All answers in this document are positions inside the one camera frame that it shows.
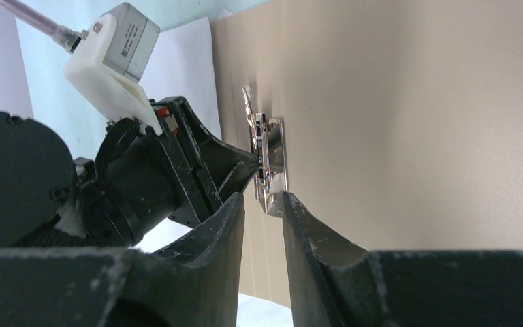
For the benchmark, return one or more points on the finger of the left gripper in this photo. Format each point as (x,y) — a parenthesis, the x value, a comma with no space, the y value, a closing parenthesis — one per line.
(220,168)

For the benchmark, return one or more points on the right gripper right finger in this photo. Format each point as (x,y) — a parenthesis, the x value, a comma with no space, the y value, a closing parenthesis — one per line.
(334,282)

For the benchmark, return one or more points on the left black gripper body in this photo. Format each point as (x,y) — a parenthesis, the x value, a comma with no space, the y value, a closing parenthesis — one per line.
(139,178)

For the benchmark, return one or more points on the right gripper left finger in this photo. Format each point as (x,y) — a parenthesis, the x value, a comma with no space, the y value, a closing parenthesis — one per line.
(193,281)

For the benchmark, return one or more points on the silver metal folder clip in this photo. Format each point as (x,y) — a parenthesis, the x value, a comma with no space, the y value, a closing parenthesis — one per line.
(267,141)

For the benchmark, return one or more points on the white paper sheet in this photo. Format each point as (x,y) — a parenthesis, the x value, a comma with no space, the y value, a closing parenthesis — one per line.
(254,311)
(182,65)

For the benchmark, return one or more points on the tan cardboard folder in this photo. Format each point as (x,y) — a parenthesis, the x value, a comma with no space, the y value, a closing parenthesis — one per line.
(403,119)

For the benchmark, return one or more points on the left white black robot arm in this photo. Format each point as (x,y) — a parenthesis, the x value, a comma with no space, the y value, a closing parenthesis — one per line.
(40,200)

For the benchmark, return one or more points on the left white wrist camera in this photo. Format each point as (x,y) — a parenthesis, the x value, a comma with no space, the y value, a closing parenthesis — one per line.
(107,65)

